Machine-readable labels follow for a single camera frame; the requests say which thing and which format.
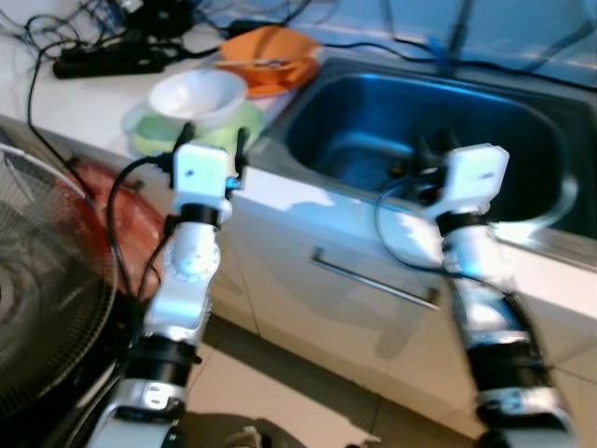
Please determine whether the light green plate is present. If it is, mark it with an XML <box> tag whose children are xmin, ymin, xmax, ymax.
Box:
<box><xmin>129</xmin><ymin>98</ymin><xmax>267</xmax><ymax>160</ymax></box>

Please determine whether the white ceramic bowl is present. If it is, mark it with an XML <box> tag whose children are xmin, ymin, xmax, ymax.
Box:
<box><xmin>147</xmin><ymin>68</ymin><xmax>249</xmax><ymax>132</ymax></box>

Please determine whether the white kitchen cabinet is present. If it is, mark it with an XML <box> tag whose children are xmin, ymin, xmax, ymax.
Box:
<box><xmin>215</xmin><ymin>201</ymin><xmax>597</xmax><ymax>440</ymax></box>

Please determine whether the stainless steel sink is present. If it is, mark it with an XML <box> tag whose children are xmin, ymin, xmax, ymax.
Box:
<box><xmin>247</xmin><ymin>58</ymin><xmax>597</xmax><ymax>272</ymax></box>

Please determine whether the orange plate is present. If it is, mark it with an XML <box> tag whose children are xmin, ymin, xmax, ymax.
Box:
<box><xmin>216</xmin><ymin>56</ymin><xmax>323</xmax><ymax>99</ymax></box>

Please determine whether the metal sink faucet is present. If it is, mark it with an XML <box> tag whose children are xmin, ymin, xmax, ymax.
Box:
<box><xmin>446</xmin><ymin>0</ymin><xmax>472</xmax><ymax>66</ymax></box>

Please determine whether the black power strip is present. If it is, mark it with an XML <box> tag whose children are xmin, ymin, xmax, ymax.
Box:
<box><xmin>53</xmin><ymin>42</ymin><xmax>178</xmax><ymax>80</ymax></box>

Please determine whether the orange bowl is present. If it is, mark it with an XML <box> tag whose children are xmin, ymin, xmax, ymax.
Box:
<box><xmin>219</xmin><ymin>25</ymin><xmax>321</xmax><ymax>85</ymax></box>

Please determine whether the red plastic bag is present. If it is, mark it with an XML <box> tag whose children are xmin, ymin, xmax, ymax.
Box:
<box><xmin>65</xmin><ymin>154</ymin><xmax>169</xmax><ymax>300</ymax></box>

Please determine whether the large black power adapter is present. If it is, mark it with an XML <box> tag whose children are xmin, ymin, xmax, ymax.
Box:
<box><xmin>112</xmin><ymin>0</ymin><xmax>201</xmax><ymax>38</ymax></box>

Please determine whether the metal grille standing fan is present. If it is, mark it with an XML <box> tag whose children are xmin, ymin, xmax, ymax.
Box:
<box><xmin>0</xmin><ymin>140</ymin><xmax>122</xmax><ymax>430</ymax></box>

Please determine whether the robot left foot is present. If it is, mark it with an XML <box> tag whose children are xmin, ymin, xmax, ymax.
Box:
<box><xmin>224</xmin><ymin>425</ymin><xmax>267</xmax><ymax>448</ymax></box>

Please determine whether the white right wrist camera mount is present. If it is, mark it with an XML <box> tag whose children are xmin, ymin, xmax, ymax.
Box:
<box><xmin>438</xmin><ymin>143</ymin><xmax>511</xmax><ymax>217</ymax></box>

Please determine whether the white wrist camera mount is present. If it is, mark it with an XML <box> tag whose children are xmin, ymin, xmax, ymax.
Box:
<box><xmin>438</xmin><ymin>143</ymin><xmax>511</xmax><ymax>217</ymax></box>
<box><xmin>173</xmin><ymin>143</ymin><xmax>231</xmax><ymax>211</ymax></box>

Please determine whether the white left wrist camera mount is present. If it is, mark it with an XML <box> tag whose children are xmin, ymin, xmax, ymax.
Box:
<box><xmin>173</xmin><ymin>143</ymin><xmax>231</xmax><ymax>211</ymax></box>

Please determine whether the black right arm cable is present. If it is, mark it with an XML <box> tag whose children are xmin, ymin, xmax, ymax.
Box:
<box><xmin>375</xmin><ymin>177</ymin><xmax>449</xmax><ymax>276</ymax></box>

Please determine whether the metal drawer handle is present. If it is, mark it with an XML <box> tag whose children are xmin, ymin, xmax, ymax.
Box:
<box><xmin>311</xmin><ymin>247</ymin><xmax>441</xmax><ymax>309</ymax></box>

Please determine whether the black power strip cord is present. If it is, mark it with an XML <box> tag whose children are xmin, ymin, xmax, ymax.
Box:
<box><xmin>26</xmin><ymin>14</ymin><xmax>85</xmax><ymax>178</ymax></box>

